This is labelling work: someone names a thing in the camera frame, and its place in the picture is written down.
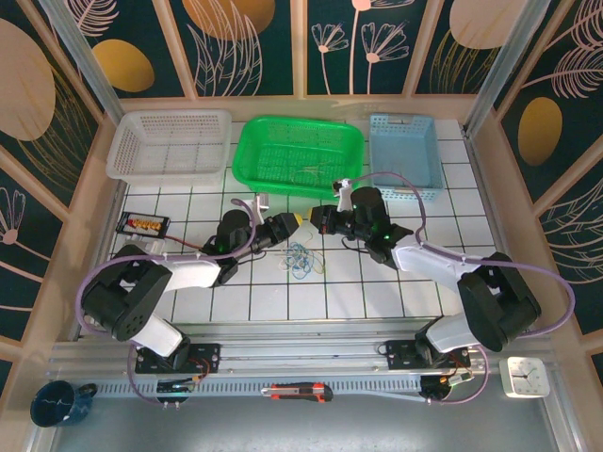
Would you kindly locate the aluminium mounting rail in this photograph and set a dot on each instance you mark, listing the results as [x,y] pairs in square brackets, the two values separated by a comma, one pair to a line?
[301,350]

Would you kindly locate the dark blue mug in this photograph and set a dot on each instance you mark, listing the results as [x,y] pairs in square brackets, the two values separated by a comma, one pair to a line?
[54,405]

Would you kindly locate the white power adapter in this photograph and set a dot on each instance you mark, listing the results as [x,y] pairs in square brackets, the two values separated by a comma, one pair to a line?
[148,245]

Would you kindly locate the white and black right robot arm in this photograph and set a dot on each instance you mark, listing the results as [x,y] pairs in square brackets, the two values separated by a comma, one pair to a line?
[499,301]

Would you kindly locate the aluminium frame post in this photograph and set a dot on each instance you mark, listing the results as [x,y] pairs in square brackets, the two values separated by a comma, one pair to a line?
[85,66]
[504,66]

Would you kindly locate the light blue perforated plastic basket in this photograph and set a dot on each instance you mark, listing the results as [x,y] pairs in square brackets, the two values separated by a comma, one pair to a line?
[405,155]

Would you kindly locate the white perforated plastic basket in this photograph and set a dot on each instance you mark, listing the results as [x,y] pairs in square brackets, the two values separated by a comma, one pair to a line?
[165,146]

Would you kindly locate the green perforated plastic basket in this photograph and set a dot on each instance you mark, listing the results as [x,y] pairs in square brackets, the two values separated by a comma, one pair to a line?
[297,150]

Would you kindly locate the red and black utility knife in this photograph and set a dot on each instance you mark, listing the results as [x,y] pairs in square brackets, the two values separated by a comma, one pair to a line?
[297,392]

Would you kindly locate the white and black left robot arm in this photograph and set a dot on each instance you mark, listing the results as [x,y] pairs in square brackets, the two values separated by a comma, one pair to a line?
[127,296]

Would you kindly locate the white square clock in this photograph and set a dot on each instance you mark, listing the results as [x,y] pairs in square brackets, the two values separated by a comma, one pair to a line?
[524,376]

